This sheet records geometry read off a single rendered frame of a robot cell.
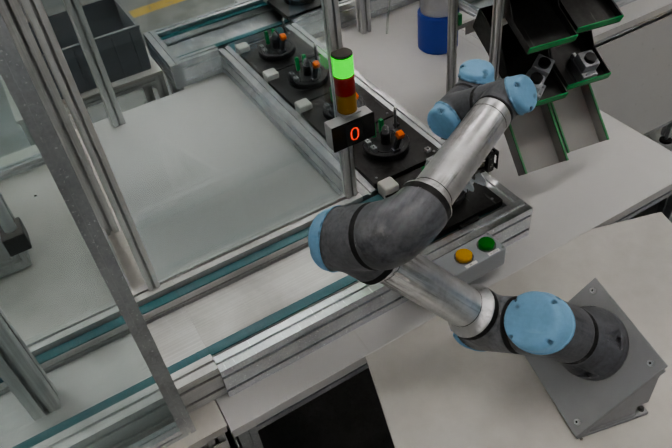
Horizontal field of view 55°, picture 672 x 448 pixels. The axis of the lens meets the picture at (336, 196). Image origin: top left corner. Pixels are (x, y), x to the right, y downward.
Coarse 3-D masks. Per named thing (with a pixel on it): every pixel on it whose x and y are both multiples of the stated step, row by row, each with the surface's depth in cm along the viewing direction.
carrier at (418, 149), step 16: (384, 128) 187; (400, 128) 199; (368, 144) 190; (384, 144) 190; (400, 144) 190; (416, 144) 192; (432, 144) 192; (368, 160) 189; (384, 160) 187; (400, 160) 188; (416, 160) 187; (368, 176) 184; (384, 176) 183; (400, 176) 185
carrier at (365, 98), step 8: (360, 88) 218; (360, 96) 214; (368, 96) 214; (360, 104) 208; (368, 104) 211; (376, 104) 210; (376, 112) 207; (384, 112) 206; (392, 112) 206; (376, 120) 203
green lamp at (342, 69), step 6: (336, 60) 147; (342, 60) 147; (348, 60) 147; (336, 66) 148; (342, 66) 147; (348, 66) 148; (336, 72) 149; (342, 72) 148; (348, 72) 149; (342, 78) 150
